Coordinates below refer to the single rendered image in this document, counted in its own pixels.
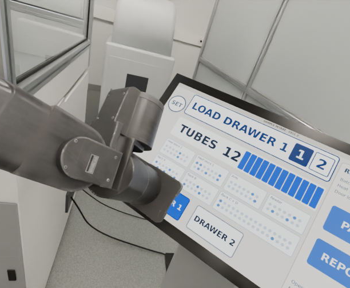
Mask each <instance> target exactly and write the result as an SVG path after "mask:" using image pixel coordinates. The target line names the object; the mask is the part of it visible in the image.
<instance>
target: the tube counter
mask: <svg viewBox="0 0 350 288"><path fill-rule="evenodd" d="M217 159H219V160H221V161H223V162H225V163H227V164H228V165H230V166H232V167H234V168H235V169H237V170H239V171H242V172H243V173H245V174H247V175H249V176H251V177H252V178H254V179H256V180H258V181H260V182H262V183H264V184H266V185H267V186H269V187H271V188H273V189H275V190H277V191H279V192H281V193H282V194H284V195H286V196H288V197H290V198H292V199H294V200H295V201H297V202H299V203H301V204H303V205H305V206H306V207H308V208H310V209H312V210H314V211H316V209H317V207H318V205H319V203H320V201H321V199H322V197H323V195H324V192H325V190H326V188H324V187H322V186H320V185H318V184H316V183H314V182H312V181H310V180H308V179H306V178H304V177H302V176H300V175H298V174H296V173H294V172H292V171H290V170H288V169H286V168H284V167H282V166H280V165H278V164H276V163H274V162H272V161H270V160H268V159H266V158H264V157H262V156H260V155H258V154H256V153H254V152H252V151H250V150H247V149H245V148H243V147H241V146H239V145H237V144H235V143H233V142H231V141H229V140H228V141H227V143H226V144H225V146H224V148H223V150H222V151H221V153H220V155H219V156H218V158H217Z"/></svg>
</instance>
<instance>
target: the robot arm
mask: <svg viewBox="0 0 350 288"><path fill-rule="evenodd" d="M163 110H164V105H163V104H162V102H161V101H159V100H158V99H157V98H155V97H154V96H152V95H150V94H147V93H144V92H141V91H139V89H137V88H136V87H133V86H132V87H126V88H121V89H114V90H111V91H109V92H108V94H107V97H106V99H105V101H104V103H103V105H102V107H101V109H100V112H99V113H98V115H97V117H96V120H95V121H94V122H91V123H90V125H87V124H86V123H84V122H82V121H81V120H79V119H78V118H76V117H75V116H73V115H71V114H70V113H68V112H67V111H65V110H64V109H62V108H60V107H59V106H57V105H52V106H50V105H48V104H47V103H45V102H43V101H41V100H40V99H38V98H37V97H35V96H33V95H31V94H30V93H28V92H27V91H25V90H24V89H22V88H20V87H18V86H17V85H15V84H13V83H11V82H9V81H7V80H5V79H3V78H1V77H0V169H1V170H4V171H7V172H9V173H11V174H14V175H17V176H20V177H23V178H26V179H29V180H32V181H35V182H38V183H41V184H44V185H48V186H51V187H54V188H56V189H60V190H63V191H70V192H73V191H80V190H83V189H86V188H89V190H90V191H91V192H92V193H93V194H94V195H96V196H98V197H101V198H106V199H112V200H116V201H123V202H129V203H130V204H131V205H133V206H134V207H136V208H137V209H139V210H140V211H141V212H143V213H144V214H145V215H147V216H148V217H149V218H150V219H152V220H153V221H155V222H162V221H163V219H164V218H165V216H166V214H167V210H168V209H169V208H170V206H171V204H172V203H173V201H174V199H175V198H176V197H177V196H178V195H179V193H180V192H181V190H182V188H183V185H182V183H181V182H179V181H178V180H176V179H174V178H173V177H171V176H170V175H168V174H167V173H165V172H164V171H162V170H160V169H159V168H157V167H155V166H154V165H152V164H151V163H148V162H147V161H145V160H143V159H142V158H140V157H139V156H137V155H135V154H134V153H132V152H135V153H143V151H151V150H152V147H153V144H154V140H155V137H156V134H157V130H158V127H159V124H160V120H161V117H162V114H163Z"/></svg>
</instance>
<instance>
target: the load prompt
mask: <svg viewBox="0 0 350 288"><path fill-rule="evenodd" d="M183 113H184V114H186V115H189V116H191V117H193V118H195V119H197V120H199V121H201V122H203V123H205V124H207V125H209V126H211V127H214V128H215V129H217V130H219V131H222V132H223V133H226V134H228V135H230V136H232V137H234V138H236V139H238V140H240V141H242V142H245V143H247V144H249V145H251V146H253V147H255V148H257V149H259V150H261V151H263V152H265V153H267V154H269V155H271V156H273V157H275V158H277V159H280V160H282V161H284V162H286V163H288V164H290V165H292V166H294V167H296V168H298V169H300V170H302V171H304V172H306V173H308V174H310V175H312V176H315V177H317V178H319V179H321V180H323V181H325V182H327V183H329V182H330V180H331V178H332V176H333V174H334V172H335V170H336V168H337V166H338V164H339V162H340V160H341V157H338V156H336V155H334V154H332V153H329V152H327V151H325V150H323V149H320V148H318V147H316V146H314V145H311V144H309V143H306V142H304V141H302V140H300V139H297V138H295V137H293V136H291V135H288V134H286V133H283V132H282V131H279V130H277V129H274V128H272V127H270V126H268V125H265V124H263V123H261V122H259V121H256V120H254V119H252V118H249V117H247V116H245V115H242V114H240V113H238V112H236V111H233V110H231V109H229V108H227V107H224V106H222V105H219V104H218V103H215V102H213V101H210V100H208V99H206V98H204V97H201V96H199V95H197V94H195V95H194V96H193V98H192V99H191V101H190V102H189V104H188V105H187V107H186V109H185V110H184V112H183Z"/></svg>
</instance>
